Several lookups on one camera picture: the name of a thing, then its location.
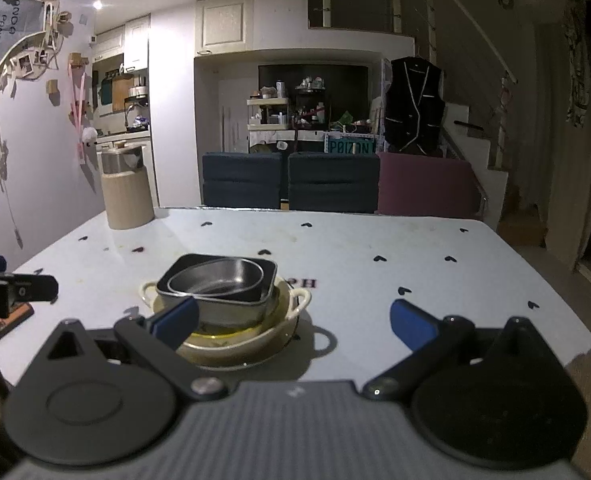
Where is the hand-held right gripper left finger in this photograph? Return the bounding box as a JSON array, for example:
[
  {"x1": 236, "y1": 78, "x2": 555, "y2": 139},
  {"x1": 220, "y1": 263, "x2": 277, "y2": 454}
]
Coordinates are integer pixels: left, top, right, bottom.
[{"x1": 23, "y1": 296, "x2": 229, "y2": 402}]

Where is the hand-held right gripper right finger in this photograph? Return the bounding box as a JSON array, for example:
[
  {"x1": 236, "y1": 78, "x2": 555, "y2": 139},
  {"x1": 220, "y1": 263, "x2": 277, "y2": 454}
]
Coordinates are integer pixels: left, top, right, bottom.
[{"x1": 360, "y1": 299, "x2": 569, "y2": 402}]

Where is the square steel container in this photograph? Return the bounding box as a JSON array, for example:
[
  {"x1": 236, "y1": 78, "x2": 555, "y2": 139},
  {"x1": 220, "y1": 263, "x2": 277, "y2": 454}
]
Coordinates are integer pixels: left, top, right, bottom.
[{"x1": 156, "y1": 254, "x2": 279, "y2": 329}]

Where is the rectangular steel container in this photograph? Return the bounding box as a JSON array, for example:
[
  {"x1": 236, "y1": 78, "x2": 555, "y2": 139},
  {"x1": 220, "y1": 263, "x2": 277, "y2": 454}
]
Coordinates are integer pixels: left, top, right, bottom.
[{"x1": 160, "y1": 256, "x2": 275, "y2": 306}]

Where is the round steel bowl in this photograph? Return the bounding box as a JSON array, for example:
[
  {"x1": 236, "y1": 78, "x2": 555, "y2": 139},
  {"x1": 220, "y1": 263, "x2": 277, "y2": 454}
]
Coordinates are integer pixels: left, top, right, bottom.
[{"x1": 167, "y1": 257, "x2": 267, "y2": 303}]

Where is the floral bowl with yellow rim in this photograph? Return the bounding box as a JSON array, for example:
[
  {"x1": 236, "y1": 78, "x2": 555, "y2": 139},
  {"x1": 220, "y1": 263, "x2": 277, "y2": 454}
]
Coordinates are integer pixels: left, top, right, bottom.
[{"x1": 178, "y1": 280, "x2": 296, "y2": 347}]

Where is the cream ceramic bowl with handles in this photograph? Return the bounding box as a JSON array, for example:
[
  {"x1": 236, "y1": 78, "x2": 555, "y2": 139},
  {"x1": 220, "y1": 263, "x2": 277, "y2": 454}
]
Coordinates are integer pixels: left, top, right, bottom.
[{"x1": 140, "y1": 276, "x2": 312, "y2": 372}]

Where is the brown flat packet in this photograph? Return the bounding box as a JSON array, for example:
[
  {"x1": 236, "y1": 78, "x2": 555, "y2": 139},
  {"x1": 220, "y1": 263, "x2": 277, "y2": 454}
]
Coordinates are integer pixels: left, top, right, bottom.
[{"x1": 0, "y1": 302, "x2": 35, "y2": 346}]

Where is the beige cylindrical canister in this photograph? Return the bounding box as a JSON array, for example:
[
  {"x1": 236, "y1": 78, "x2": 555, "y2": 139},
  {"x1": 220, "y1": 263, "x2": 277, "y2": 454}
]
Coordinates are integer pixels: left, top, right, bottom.
[{"x1": 100, "y1": 142, "x2": 156, "y2": 231}]

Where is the maroon chair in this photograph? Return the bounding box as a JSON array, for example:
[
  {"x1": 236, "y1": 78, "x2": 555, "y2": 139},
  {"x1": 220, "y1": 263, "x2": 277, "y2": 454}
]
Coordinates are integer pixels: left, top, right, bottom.
[{"x1": 377, "y1": 152, "x2": 481, "y2": 220}]

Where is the dark blue chair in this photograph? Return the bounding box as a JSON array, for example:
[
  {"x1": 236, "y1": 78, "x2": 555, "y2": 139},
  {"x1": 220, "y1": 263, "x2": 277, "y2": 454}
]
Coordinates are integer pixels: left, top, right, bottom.
[
  {"x1": 288, "y1": 152, "x2": 380, "y2": 213},
  {"x1": 202, "y1": 152, "x2": 284, "y2": 209}
]

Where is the pink hanging ribbon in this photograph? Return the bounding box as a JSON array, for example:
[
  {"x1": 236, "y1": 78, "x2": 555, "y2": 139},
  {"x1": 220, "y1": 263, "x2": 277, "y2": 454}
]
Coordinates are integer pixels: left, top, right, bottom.
[{"x1": 67, "y1": 57, "x2": 99, "y2": 166}]

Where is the teal licence plate sign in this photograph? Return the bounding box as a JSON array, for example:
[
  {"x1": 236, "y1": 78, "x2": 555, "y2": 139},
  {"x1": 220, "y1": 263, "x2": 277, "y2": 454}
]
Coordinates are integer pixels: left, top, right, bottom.
[{"x1": 324, "y1": 139, "x2": 376, "y2": 156}]

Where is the wooden cutting board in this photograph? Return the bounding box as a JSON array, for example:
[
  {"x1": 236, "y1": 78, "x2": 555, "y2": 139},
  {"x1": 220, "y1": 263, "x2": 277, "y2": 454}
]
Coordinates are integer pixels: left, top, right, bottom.
[{"x1": 112, "y1": 76, "x2": 135, "y2": 113}]

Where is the cream storage cart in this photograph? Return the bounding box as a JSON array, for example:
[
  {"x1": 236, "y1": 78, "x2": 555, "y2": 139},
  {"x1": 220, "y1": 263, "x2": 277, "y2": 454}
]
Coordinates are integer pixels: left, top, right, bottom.
[{"x1": 246, "y1": 96, "x2": 290, "y2": 153}]

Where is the black vest with white trim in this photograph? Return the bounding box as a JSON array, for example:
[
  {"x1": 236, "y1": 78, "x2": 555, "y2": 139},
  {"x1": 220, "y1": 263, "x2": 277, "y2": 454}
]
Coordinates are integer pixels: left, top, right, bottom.
[{"x1": 383, "y1": 56, "x2": 446, "y2": 153}]

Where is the black shelf rack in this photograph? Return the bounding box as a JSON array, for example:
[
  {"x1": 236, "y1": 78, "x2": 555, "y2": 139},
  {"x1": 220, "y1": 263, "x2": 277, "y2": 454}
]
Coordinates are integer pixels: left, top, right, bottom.
[{"x1": 294, "y1": 85, "x2": 329, "y2": 133}]

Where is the patterned curtain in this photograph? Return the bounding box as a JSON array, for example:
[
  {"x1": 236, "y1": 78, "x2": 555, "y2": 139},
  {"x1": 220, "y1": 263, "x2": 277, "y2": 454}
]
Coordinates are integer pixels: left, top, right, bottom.
[{"x1": 560, "y1": 0, "x2": 591, "y2": 133}]

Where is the wall photo collage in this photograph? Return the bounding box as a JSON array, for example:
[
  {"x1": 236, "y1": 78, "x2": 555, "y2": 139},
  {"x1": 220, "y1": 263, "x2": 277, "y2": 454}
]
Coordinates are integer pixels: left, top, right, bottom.
[{"x1": 0, "y1": 0, "x2": 71, "y2": 86}]

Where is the white wall cabinet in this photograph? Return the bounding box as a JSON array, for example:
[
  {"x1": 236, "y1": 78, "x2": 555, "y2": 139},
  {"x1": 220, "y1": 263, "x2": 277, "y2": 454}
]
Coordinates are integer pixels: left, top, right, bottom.
[{"x1": 196, "y1": 0, "x2": 255, "y2": 56}]

